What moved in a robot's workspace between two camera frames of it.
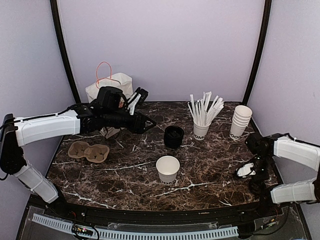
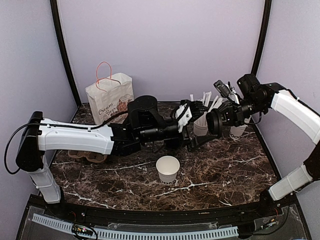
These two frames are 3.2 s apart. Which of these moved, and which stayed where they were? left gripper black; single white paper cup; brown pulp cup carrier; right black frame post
Moved: left gripper black
Stayed: brown pulp cup carrier; right black frame post; single white paper cup
